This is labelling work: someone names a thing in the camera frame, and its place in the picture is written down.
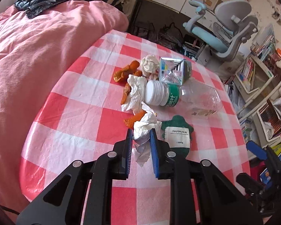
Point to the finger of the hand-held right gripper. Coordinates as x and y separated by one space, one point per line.
249 182
256 148

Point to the large orange peel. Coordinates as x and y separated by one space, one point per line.
128 70

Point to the white book cart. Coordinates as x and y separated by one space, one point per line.
253 75
269 119

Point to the white tote bag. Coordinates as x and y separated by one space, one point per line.
231 69

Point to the slim orange peel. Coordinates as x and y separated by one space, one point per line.
125 93

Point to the small orange peel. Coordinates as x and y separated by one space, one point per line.
134 119

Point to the milk carton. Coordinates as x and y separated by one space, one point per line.
174 70

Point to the red checkered tablecloth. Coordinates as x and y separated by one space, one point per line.
84 103

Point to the pink blanket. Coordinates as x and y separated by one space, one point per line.
32 63

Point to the clear plastic bottle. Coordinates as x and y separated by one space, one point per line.
178 96

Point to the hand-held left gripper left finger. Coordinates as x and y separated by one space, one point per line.
128 150

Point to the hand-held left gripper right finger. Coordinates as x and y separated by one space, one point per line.
154 154

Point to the green knit pouch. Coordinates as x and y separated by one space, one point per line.
178 138

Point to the balled white tissue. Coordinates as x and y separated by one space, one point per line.
149 63

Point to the black plastic bag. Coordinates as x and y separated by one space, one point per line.
171 36

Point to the grey blue desk chair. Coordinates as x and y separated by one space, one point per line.
227 28

